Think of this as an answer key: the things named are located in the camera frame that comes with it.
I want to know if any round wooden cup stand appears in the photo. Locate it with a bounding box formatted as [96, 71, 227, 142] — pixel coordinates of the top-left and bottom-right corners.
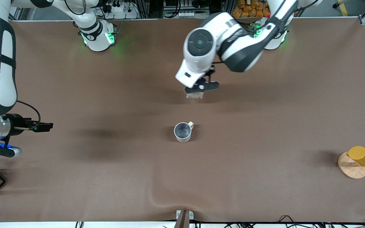
[338, 152, 365, 180]

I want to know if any yellow plastic cup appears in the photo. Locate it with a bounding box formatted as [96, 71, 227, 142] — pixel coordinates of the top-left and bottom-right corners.
[346, 146, 365, 168]

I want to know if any orange snack bag pile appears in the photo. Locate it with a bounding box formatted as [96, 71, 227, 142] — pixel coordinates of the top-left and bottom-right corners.
[232, 0, 271, 19]

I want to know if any white power strip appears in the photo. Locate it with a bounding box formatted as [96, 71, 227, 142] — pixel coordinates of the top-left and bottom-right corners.
[105, 3, 139, 20]

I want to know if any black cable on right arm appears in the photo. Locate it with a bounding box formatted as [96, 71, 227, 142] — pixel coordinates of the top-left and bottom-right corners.
[16, 100, 41, 123]

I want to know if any metal cup with handle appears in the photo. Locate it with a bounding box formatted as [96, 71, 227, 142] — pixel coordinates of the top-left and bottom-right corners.
[174, 121, 195, 143]

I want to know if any black floor cable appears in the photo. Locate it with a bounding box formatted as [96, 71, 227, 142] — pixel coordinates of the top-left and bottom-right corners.
[278, 215, 365, 228]

